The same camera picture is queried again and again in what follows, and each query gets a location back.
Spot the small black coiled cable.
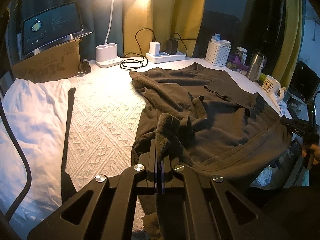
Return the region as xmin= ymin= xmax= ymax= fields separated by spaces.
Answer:
xmin=77 ymin=58 xmax=92 ymax=77

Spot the stainless steel thermos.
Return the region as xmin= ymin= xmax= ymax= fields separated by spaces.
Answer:
xmin=246 ymin=51 xmax=267 ymax=82

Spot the purple package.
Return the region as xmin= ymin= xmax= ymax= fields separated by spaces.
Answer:
xmin=226 ymin=55 xmax=249 ymax=71

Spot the white power strip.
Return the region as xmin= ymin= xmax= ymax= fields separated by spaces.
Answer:
xmin=146 ymin=51 xmax=185 ymax=64

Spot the white charger plug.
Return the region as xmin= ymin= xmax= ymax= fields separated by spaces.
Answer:
xmin=149 ymin=41 xmax=161 ymax=56

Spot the tablet screen on stand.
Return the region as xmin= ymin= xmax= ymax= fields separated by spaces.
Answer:
xmin=21 ymin=2 xmax=93 ymax=56

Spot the black strap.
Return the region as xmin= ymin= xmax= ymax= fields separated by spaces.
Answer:
xmin=60 ymin=87 xmax=77 ymax=204

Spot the black braided cable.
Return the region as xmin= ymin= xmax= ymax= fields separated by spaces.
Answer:
xmin=0 ymin=100 xmax=33 ymax=222

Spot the black charger plug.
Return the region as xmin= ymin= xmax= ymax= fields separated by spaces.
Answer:
xmin=165 ymin=37 xmax=178 ymax=55

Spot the teal curtain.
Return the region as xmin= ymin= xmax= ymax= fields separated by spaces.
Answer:
xmin=6 ymin=0 xmax=124 ymax=65

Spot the white plastic basket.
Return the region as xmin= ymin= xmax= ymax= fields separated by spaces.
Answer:
xmin=205 ymin=33 xmax=232 ymax=67

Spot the person's right hand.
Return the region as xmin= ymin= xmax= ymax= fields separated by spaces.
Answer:
xmin=302 ymin=144 xmax=320 ymax=165

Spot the brown cardboard box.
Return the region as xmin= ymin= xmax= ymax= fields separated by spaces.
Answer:
xmin=11 ymin=38 xmax=82 ymax=83

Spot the white cartoon mug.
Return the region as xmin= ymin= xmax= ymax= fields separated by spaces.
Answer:
xmin=262 ymin=75 xmax=286 ymax=100

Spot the black laptop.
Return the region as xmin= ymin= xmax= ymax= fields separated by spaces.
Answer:
xmin=289 ymin=60 xmax=319 ymax=102

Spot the black coiled charging cable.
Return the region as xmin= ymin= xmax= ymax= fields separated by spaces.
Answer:
xmin=120 ymin=28 xmax=156 ymax=70

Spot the dark olive sweatshirt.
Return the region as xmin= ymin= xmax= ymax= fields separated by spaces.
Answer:
xmin=129 ymin=62 xmax=293 ymax=240

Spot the clear jar with lid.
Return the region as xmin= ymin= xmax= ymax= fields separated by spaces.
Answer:
xmin=236 ymin=46 xmax=247 ymax=64

